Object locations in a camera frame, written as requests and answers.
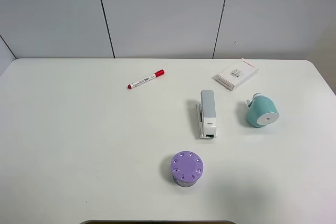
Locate red whiteboard marker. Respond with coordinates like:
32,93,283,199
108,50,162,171
127,69,165,90

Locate white card box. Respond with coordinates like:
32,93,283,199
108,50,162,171
214,59,259,91

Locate teal pencil sharpener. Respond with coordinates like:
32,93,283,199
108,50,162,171
246,93,279,128

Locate white grey stapler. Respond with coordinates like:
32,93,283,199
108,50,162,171
196,90,217,139

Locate purple lidded jar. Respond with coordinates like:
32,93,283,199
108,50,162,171
170,151,204,187

